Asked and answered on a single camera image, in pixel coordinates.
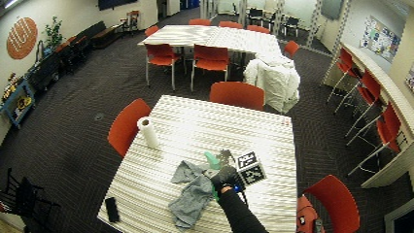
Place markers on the teal green bottle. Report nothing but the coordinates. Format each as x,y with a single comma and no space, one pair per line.
212,160

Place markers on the red plastic chair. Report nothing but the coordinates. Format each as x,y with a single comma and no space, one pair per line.
127,126
339,204
238,94

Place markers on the black bench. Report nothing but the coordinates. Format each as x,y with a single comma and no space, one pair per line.
102,34

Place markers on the grey cloth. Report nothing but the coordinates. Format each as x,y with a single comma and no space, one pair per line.
194,197

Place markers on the green potted plant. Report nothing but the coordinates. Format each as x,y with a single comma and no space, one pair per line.
54,32

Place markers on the group of black chairs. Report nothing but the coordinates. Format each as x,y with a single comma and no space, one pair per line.
272,20

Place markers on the dark wall screen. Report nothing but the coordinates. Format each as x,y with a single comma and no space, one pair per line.
115,3

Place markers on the red bar stool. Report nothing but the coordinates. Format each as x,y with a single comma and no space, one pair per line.
371,86
391,127
347,63

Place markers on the white cube with black markers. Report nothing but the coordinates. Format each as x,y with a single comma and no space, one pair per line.
251,170

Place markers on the long white table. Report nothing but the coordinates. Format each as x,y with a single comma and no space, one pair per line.
216,38

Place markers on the white jacket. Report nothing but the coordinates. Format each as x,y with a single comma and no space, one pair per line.
276,81

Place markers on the group of red chairs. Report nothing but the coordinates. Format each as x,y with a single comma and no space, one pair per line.
211,58

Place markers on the white wall counter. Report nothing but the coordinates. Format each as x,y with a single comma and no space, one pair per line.
395,97

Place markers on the colourful wall poster board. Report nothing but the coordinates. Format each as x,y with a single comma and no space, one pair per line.
380,38

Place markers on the black remote control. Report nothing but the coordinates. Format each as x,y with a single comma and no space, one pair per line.
113,209

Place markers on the black metal chair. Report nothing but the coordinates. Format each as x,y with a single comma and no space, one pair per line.
23,200

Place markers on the round orange wall sign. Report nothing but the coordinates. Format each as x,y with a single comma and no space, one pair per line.
22,38

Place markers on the white paper towel roll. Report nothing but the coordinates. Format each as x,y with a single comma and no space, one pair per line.
150,132

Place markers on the blue shelf cart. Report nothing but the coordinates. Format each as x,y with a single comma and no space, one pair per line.
18,103

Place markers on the dark monitor screen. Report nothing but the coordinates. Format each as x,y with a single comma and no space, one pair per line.
404,220

